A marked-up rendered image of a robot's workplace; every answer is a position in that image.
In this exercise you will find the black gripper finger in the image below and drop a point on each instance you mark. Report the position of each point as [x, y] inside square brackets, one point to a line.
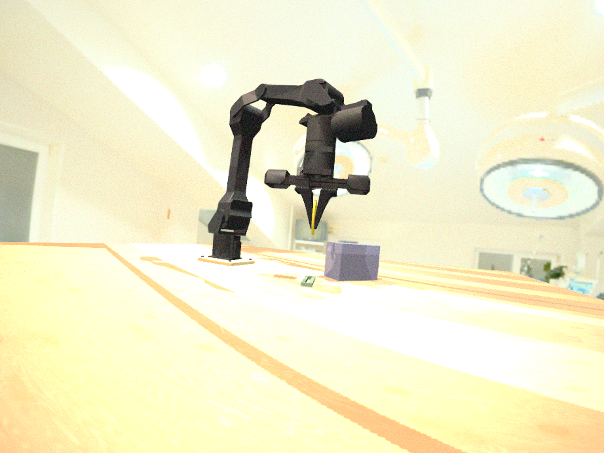
[307, 195]
[324, 198]

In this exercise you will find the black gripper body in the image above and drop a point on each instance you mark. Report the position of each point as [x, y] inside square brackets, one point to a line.
[318, 168]

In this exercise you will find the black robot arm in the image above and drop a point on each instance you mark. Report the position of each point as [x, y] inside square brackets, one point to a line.
[352, 122]

